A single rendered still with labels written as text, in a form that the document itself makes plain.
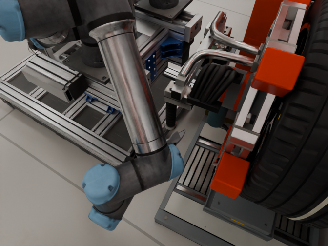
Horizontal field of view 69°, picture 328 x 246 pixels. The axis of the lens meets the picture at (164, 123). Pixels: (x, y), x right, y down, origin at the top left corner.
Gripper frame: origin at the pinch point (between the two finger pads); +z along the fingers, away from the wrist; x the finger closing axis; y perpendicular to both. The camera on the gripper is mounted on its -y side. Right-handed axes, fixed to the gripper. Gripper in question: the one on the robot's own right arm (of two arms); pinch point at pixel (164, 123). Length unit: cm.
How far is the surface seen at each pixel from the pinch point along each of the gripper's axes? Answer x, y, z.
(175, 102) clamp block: -2.8, 8.9, 2.6
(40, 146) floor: 95, -81, -2
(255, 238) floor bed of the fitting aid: -52, -76, 2
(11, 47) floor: 197, -78, 70
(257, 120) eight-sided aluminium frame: -25.5, 17.1, -1.1
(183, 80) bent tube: -4.3, 17.6, 3.5
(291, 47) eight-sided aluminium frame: -26.2, 29.0, 12.3
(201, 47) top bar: -3.0, 15.5, 21.7
